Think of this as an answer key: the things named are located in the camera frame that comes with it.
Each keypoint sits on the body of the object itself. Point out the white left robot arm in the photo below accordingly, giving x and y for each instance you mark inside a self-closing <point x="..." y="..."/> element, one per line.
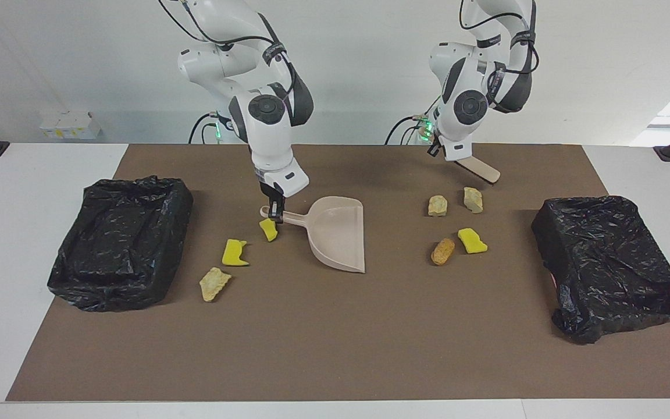
<point x="470" y="107"/>

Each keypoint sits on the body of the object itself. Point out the brown bread roll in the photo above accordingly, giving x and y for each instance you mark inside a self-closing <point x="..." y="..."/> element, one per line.
<point x="443" y="251"/>

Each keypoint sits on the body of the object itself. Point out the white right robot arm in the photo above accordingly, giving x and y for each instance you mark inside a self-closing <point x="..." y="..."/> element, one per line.
<point x="268" y="145"/>

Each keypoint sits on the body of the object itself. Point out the brown table mat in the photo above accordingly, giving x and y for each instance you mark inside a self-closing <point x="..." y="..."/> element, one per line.
<point x="335" y="372"/>

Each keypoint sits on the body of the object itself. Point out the white wall socket box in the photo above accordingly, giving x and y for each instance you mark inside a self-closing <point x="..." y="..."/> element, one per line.
<point x="70" y="125"/>

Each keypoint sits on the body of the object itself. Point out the beige plastic dustpan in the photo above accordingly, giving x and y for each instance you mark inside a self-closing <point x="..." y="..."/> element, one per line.
<point x="338" y="233"/>

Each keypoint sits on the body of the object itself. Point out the beige hand brush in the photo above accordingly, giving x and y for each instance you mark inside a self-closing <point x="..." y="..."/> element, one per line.
<point x="480" y="167"/>

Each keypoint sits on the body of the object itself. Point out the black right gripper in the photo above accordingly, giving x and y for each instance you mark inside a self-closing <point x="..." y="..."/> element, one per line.
<point x="271" y="193"/>

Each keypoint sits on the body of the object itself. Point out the yellow sponge piece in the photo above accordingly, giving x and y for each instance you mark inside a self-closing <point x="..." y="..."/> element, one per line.
<point x="268" y="231"/>
<point x="472" y="241"/>
<point x="234" y="253"/>

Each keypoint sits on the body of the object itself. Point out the pink tray under bag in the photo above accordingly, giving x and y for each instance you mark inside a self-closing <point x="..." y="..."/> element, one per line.
<point x="553" y="281"/>

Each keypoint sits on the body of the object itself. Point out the black bag lined bin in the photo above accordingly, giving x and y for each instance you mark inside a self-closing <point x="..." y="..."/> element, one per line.
<point x="602" y="262"/>
<point x="108" y="262"/>

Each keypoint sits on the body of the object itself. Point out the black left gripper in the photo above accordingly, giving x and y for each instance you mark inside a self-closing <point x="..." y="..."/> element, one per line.
<point x="435" y="148"/>

